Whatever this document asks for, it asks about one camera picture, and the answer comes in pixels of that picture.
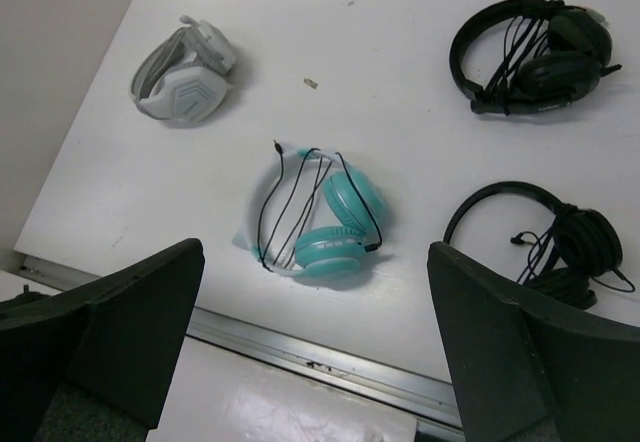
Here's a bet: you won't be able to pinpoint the black headphone audio cable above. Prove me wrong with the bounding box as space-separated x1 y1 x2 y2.
257 139 384 271

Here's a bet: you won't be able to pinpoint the aluminium front rail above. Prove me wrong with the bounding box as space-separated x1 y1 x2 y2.
13 254 466 436

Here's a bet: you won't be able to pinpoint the teal cat-ear headphones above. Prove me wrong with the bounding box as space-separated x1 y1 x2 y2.
232 141 388 280

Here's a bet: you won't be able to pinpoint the black slim headphones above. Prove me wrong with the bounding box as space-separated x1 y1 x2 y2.
443 181 636 310

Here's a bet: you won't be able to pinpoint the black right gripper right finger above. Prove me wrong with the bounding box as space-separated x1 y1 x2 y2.
427 242 639 441

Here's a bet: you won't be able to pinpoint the small grey debris piece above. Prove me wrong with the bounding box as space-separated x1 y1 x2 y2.
303 78 318 89

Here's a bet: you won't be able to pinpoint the black headset with microphone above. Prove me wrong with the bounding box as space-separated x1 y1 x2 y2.
449 0 622 116

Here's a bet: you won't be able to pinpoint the grey white gaming headset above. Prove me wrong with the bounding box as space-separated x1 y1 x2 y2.
129 15 237 123

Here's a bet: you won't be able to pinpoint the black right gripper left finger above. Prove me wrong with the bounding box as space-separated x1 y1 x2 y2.
1 238 204 441

